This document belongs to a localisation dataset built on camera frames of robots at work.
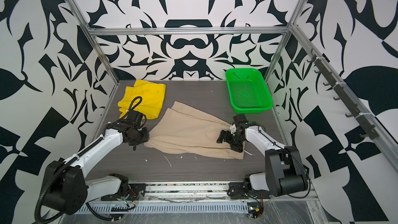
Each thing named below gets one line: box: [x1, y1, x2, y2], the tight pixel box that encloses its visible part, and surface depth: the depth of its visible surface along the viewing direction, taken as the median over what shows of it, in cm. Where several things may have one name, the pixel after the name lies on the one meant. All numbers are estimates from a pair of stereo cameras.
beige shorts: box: [144, 101, 246, 160], surface depth 93 cm
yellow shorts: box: [117, 79, 166, 120], surface depth 110 cm
